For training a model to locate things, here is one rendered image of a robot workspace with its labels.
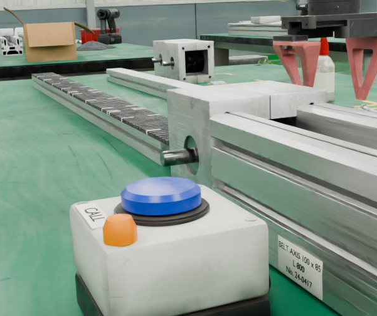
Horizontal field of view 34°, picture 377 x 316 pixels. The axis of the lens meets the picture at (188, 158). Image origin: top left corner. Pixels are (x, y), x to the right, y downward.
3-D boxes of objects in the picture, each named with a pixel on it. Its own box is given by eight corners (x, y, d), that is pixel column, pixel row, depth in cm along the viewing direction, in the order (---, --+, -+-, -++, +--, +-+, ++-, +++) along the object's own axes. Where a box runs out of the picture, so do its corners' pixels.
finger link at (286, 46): (359, 105, 68) (361, 19, 66) (304, 111, 65) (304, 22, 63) (323, 99, 74) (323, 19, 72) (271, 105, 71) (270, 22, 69)
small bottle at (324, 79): (328, 99, 109) (329, 31, 106) (338, 101, 105) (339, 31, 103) (308, 100, 108) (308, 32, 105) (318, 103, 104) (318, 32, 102)
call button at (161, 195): (113, 217, 32) (110, 180, 32) (184, 205, 33) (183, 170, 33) (136, 241, 28) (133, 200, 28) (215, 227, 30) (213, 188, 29)
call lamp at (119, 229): (100, 237, 27) (97, 212, 27) (132, 232, 28) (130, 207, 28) (108, 248, 26) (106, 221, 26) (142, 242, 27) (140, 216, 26)
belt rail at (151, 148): (32, 86, 152) (31, 74, 151) (49, 85, 154) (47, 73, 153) (161, 166, 65) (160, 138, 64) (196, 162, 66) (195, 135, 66)
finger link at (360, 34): (396, 101, 70) (398, 16, 68) (344, 107, 67) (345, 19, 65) (357, 94, 76) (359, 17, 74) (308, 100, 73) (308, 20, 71)
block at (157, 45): (145, 78, 162) (143, 41, 160) (186, 74, 166) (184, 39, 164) (158, 81, 153) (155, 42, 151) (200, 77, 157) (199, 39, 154)
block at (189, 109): (145, 200, 53) (138, 91, 51) (271, 181, 58) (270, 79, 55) (183, 232, 45) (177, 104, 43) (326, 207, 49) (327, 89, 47)
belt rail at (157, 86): (106, 80, 159) (106, 69, 158) (122, 79, 160) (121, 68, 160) (314, 145, 72) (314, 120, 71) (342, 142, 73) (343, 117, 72)
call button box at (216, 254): (76, 304, 34) (66, 196, 33) (232, 271, 38) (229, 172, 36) (113, 379, 27) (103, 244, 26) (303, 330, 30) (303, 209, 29)
